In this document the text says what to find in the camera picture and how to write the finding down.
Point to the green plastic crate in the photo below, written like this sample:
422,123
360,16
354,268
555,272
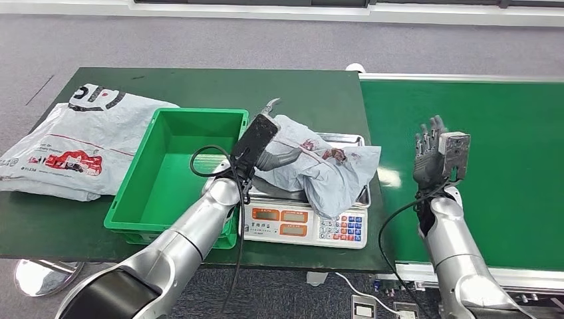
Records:
176,176

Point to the chrome round table base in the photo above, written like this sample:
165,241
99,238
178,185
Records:
44,275

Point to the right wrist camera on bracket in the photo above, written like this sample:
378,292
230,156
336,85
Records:
456,152

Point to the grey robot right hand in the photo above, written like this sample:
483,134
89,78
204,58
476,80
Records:
426,163

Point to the large flat printed mailer bag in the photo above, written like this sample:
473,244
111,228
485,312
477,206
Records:
83,141

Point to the grey parcel bag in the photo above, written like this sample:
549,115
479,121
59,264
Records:
335,176

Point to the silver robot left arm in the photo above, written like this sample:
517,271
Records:
180,251

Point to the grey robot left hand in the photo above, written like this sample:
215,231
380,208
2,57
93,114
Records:
277,159

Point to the grey table leg bracket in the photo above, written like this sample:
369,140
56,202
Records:
317,279

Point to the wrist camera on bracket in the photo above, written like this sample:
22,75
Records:
255,141
456,152

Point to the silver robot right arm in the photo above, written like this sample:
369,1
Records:
458,264

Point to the green conveyor belt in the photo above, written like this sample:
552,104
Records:
506,119

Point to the white conveyor roller end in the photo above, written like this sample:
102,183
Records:
356,68

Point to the white scale with steel tray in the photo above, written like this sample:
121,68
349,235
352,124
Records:
299,224

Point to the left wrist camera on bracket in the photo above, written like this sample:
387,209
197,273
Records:
255,141

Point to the grey floor socket box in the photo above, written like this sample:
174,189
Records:
364,310
406,312

